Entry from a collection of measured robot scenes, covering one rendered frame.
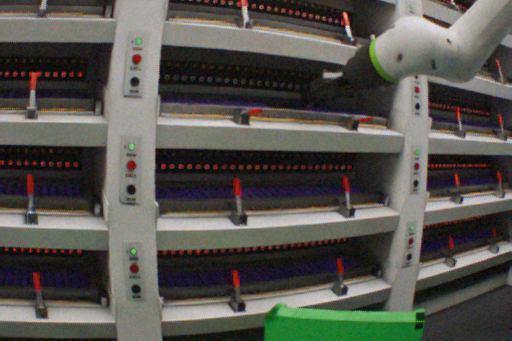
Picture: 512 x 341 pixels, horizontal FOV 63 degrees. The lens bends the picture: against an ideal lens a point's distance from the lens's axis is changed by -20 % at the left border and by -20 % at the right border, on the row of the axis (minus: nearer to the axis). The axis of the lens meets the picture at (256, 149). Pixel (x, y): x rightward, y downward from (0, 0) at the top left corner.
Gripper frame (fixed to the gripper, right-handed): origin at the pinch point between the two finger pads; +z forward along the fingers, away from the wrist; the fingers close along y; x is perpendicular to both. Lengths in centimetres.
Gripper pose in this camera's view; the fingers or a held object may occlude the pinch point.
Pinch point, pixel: (316, 96)
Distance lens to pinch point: 113.2
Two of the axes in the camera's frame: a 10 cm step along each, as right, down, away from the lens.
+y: -8.9, -0.2, -4.5
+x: 0.7, 9.8, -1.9
